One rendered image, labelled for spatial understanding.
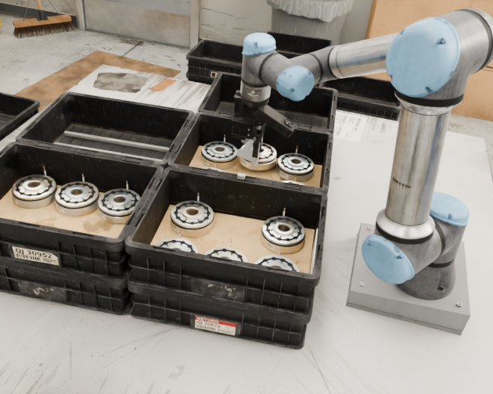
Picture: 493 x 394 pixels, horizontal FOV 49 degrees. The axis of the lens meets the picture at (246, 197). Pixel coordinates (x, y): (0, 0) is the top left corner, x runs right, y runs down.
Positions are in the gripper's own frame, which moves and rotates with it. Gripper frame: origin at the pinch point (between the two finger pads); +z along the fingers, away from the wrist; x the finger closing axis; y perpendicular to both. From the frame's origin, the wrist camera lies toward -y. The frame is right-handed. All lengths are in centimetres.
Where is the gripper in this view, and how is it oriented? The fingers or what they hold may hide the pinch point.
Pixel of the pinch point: (257, 159)
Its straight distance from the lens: 147.5
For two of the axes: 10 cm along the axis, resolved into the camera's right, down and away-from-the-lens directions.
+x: -1.8, 6.4, -7.4
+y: -9.8, -1.7, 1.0
